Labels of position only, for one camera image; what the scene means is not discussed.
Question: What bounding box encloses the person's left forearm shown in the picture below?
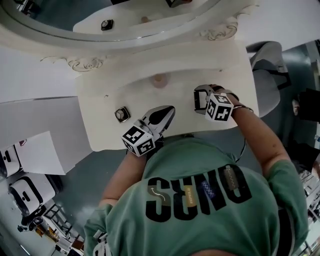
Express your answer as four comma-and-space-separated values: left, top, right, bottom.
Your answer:
101, 149, 148, 207

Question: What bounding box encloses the white dressing table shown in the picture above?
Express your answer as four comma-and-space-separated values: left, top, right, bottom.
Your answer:
74, 37, 258, 153

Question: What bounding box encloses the person's right hand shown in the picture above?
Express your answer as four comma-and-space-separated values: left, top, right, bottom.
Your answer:
209, 84, 240, 108

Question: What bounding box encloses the small bottle with brown cap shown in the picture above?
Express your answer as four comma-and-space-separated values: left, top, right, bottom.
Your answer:
149, 73, 169, 89

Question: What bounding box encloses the person's green printed shirt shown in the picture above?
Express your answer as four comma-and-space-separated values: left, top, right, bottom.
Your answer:
83, 136, 310, 256

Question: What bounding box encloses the round eyeshadow compact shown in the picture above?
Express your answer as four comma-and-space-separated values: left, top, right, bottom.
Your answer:
115, 107, 129, 121

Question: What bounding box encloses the grey chair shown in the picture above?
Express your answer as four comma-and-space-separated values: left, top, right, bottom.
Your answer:
246, 41, 292, 119

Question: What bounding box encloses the white and black robot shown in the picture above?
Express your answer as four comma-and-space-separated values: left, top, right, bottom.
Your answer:
8, 174, 62, 217
0, 143, 25, 179

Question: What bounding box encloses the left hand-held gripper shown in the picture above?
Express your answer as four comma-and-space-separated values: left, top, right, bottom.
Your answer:
121, 105, 176, 158

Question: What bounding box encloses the oval mirror ornate white frame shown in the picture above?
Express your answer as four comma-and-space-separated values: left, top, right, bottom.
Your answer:
0, 0, 261, 76

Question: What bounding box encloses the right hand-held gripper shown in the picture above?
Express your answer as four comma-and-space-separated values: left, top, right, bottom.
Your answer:
193, 84, 235, 123

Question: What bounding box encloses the person's right forearm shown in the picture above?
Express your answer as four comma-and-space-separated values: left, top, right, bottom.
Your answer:
231, 101, 297, 181

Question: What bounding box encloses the small black square box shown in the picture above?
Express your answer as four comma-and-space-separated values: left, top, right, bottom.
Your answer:
114, 106, 132, 124

